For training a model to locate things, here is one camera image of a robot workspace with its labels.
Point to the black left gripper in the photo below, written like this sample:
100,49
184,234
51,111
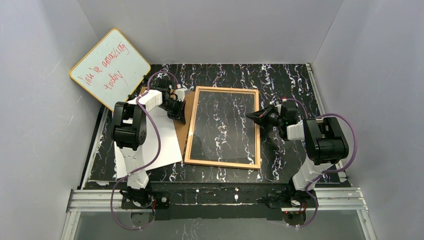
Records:
174,105

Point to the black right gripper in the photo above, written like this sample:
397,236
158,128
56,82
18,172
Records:
269,116

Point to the brown frame backing board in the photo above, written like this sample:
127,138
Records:
183,129

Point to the wooden picture frame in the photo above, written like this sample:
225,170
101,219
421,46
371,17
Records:
187,159

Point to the printed colour photo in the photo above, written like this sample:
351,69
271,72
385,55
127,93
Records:
170,152

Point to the clear frame glass sheet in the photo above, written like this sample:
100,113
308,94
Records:
222,133

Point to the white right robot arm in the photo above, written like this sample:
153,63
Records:
324,140

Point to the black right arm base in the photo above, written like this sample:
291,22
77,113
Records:
291,199

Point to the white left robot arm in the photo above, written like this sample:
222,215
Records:
129,121

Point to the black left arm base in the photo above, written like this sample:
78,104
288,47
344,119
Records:
144,199

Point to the yellow-edged whiteboard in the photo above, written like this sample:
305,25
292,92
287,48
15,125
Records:
111,70

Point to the aluminium mounting rail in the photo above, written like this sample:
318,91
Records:
340,198

